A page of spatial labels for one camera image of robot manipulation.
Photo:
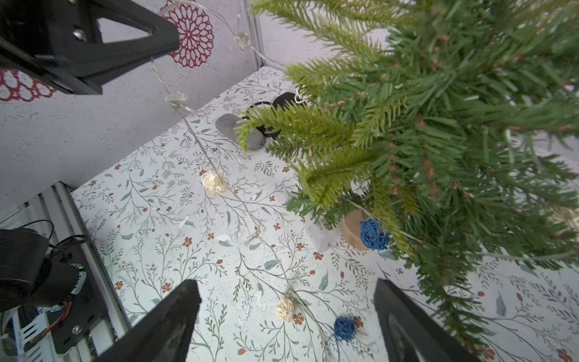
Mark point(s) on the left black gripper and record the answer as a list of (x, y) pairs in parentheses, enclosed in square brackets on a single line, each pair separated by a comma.
[(103, 40)]

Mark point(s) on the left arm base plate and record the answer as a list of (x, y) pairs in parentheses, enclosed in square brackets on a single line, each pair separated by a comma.
[(71, 283)]

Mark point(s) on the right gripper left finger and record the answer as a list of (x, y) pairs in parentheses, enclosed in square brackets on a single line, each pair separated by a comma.
[(163, 334)]

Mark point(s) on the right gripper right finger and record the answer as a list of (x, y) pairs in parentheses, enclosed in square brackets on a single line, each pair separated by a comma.
[(409, 333)]

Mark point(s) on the clear battery box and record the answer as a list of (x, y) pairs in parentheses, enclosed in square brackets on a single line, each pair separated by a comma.
[(321, 237)]

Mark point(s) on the small green christmas tree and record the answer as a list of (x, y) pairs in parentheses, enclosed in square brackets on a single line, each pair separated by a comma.
[(426, 121)]

